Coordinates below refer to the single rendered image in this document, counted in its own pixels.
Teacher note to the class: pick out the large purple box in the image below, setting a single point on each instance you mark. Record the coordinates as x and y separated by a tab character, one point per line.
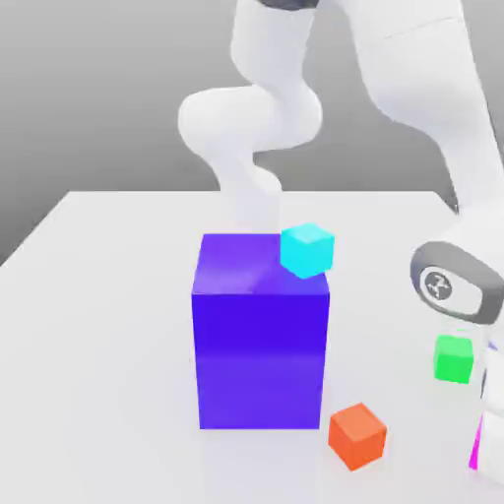
258	354

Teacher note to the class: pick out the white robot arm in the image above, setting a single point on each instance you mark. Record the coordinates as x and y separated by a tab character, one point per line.
271	118

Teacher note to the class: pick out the small orange cube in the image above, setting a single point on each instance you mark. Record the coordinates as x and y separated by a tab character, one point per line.
356	437

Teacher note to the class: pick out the small magenta cube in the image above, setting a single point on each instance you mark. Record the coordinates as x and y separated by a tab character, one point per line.
475	453

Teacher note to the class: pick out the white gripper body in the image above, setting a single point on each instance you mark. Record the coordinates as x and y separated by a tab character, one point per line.
494	445

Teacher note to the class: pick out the small cyan cube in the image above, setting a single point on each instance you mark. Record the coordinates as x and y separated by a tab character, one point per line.
307	252

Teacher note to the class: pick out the small green cube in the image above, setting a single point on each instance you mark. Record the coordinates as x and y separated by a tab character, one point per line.
453	360

